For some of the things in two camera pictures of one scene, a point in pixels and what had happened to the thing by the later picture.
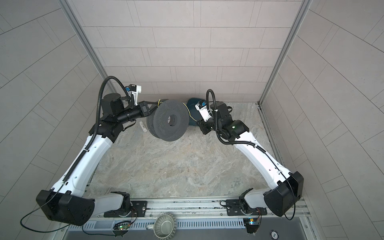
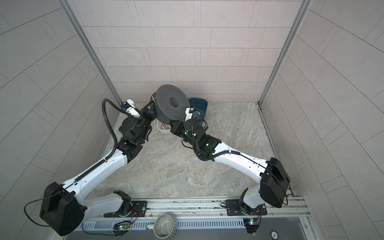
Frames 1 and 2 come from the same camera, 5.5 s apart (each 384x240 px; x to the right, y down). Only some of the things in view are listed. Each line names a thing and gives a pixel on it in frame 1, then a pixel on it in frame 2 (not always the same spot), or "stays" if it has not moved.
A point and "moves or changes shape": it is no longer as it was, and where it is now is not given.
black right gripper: (203, 126) -> (180, 124)
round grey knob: (164, 226) stays
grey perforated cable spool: (169, 121) moves or changes shape
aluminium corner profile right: (304, 8) stays
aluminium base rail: (212, 207) stays
